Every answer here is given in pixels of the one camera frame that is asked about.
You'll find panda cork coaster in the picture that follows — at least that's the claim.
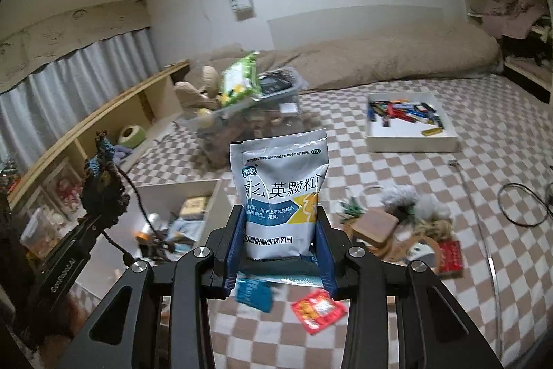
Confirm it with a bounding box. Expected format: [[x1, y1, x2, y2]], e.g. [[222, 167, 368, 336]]
[[389, 233, 441, 270]]

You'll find jute rope bundle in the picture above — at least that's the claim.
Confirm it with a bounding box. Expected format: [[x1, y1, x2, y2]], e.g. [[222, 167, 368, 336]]
[[415, 218, 454, 240]]

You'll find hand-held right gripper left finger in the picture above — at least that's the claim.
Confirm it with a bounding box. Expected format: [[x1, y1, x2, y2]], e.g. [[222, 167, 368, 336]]
[[69, 205, 245, 369]]

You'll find green coconut plush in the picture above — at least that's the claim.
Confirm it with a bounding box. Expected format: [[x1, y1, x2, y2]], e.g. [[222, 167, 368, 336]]
[[118, 124, 145, 148]]

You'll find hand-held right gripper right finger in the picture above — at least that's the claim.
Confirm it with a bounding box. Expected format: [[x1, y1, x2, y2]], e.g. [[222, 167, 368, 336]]
[[317, 207, 504, 369]]

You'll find beige quilt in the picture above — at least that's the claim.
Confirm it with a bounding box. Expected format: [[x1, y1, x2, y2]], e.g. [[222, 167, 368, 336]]
[[196, 23, 504, 93]]

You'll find purple plush toy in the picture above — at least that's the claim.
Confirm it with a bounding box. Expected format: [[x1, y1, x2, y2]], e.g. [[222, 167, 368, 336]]
[[110, 144, 134, 162]]

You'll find small blue sachet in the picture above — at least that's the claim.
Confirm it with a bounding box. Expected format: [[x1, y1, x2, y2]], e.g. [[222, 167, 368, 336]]
[[235, 279, 274, 313]]

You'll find brown plush toy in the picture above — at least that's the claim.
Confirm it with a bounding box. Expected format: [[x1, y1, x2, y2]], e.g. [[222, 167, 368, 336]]
[[174, 65, 221, 110]]

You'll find pink clothes pile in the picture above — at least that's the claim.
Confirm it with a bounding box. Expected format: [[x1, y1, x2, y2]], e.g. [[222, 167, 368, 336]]
[[484, 0, 549, 39]]

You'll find wooden bedside shelf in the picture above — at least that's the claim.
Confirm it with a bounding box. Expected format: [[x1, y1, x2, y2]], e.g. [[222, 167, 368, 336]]
[[0, 60, 191, 266]]

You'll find beige printed valance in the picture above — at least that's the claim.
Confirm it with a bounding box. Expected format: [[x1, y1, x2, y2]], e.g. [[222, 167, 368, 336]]
[[0, 0, 152, 93]]

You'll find pile of colourful lighters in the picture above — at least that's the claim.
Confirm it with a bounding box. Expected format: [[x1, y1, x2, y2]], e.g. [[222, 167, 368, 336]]
[[368, 99, 446, 136]]

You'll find metal telescopic back scratcher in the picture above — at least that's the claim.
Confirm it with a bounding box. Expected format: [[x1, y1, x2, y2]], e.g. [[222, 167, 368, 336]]
[[448, 159, 502, 352]]

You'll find dark clothes pile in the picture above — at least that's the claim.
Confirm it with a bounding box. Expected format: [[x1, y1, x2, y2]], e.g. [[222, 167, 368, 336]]
[[501, 27, 553, 67]]

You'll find small yellow box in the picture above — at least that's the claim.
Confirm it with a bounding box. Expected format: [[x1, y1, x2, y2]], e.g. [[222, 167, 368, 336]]
[[179, 196, 208, 218]]

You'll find white shoe box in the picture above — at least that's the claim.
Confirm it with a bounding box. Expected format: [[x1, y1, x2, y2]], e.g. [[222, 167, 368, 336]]
[[73, 179, 232, 298]]

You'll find framed red white picture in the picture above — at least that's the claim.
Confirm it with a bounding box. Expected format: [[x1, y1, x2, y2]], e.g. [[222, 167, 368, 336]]
[[52, 170, 85, 218]]

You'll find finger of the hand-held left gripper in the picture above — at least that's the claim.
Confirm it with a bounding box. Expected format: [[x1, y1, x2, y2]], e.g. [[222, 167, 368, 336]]
[[75, 207, 117, 242]]

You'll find dark crochet piece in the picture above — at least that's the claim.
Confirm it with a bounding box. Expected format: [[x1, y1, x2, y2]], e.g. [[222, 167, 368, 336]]
[[82, 130, 134, 266]]

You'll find green wet wipes pack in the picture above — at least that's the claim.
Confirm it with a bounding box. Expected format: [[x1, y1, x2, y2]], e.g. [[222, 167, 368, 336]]
[[218, 51, 260, 106]]

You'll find black device box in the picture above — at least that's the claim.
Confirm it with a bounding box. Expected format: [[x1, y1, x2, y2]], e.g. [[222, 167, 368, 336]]
[[259, 71, 294, 95]]

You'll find grey curtain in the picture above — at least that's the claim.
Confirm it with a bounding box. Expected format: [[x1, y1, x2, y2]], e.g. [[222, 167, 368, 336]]
[[0, 27, 158, 130]]

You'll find square wooden box pink top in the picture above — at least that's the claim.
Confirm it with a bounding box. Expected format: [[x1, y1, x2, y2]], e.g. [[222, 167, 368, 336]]
[[354, 208, 399, 246]]

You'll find white cotton fluff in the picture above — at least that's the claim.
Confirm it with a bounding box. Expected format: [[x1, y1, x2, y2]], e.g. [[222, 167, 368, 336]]
[[417, 194, 448, 218]]

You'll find red booklet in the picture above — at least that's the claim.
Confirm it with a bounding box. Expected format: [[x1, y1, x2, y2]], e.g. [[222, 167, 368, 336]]
[[436, 240, 463, 275]]

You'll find clear plastic storage bin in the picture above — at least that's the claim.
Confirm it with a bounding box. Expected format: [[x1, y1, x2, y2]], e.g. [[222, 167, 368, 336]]
[[179, 66, 308, 168]]

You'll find white shallow tray box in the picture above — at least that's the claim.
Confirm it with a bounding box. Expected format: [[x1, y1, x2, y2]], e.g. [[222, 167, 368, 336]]
[[366, 92, 459, 154]]

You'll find red sachet packet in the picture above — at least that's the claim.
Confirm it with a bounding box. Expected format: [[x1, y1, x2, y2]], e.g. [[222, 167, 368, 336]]
[[290, 288, 348, 336]]

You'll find clear tape roll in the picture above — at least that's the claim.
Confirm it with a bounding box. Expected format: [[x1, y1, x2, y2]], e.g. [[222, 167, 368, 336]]
[[147, 213, 169, 232]]

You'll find black charger with cable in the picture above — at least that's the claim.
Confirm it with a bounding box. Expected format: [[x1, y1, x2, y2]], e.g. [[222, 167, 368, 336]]
[[499, 166, 553, 228]]

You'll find grey lace scrunchie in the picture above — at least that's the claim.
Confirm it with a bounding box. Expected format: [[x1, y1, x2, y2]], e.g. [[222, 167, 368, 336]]
[[382, 185, 418, 209]]

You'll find white blue medicine sachet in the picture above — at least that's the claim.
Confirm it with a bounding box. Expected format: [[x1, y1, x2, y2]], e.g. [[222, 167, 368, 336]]
[[229, 128, 331, 261]]

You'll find green clothes peg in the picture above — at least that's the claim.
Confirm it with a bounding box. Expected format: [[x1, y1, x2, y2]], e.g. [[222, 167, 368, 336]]
[[339, 198, 364, 218]]

